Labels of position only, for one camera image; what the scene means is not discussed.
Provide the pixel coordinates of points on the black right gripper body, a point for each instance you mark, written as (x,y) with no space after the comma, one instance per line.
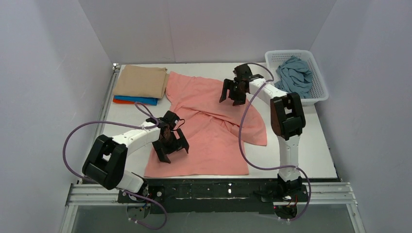
(234,89)

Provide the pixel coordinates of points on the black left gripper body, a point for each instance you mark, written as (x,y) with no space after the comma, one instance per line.
(172,143)

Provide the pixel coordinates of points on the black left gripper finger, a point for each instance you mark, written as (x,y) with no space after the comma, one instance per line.
(179,141)
(162,151)

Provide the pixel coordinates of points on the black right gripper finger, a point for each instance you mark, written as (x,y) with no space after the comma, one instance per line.
(239,98)
(228,90)

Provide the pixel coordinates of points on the pink t-shirt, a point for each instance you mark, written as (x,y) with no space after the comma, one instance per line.
(216,132)

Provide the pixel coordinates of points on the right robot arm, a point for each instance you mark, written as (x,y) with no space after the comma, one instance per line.
(287,122)

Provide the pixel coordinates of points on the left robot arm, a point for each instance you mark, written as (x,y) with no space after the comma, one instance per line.
(105,163)

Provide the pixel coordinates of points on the blue folded t-shirt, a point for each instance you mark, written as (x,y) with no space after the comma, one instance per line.
(153,101)

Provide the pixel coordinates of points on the white plastic basket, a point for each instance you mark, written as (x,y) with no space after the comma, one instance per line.
(277,57)

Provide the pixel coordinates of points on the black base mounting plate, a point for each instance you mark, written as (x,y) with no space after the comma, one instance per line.
(262,195)

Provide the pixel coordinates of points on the teal crumpled t-shirt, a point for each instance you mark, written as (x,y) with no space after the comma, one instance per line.
(295,76)

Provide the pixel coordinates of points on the orange folded t-shirt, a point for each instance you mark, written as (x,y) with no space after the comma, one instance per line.
(130,101)

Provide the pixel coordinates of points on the tan folded t-shirt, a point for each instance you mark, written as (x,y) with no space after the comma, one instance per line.
(148,82)

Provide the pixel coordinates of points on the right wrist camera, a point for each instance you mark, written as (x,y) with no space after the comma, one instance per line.
(244,74)

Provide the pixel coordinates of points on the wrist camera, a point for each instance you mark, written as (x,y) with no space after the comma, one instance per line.
(170,120)
(244,74)

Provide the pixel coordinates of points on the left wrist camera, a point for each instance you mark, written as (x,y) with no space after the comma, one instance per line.
(170,120)

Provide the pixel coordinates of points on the aluminium frame rail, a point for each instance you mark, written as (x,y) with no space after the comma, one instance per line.
(322,193)

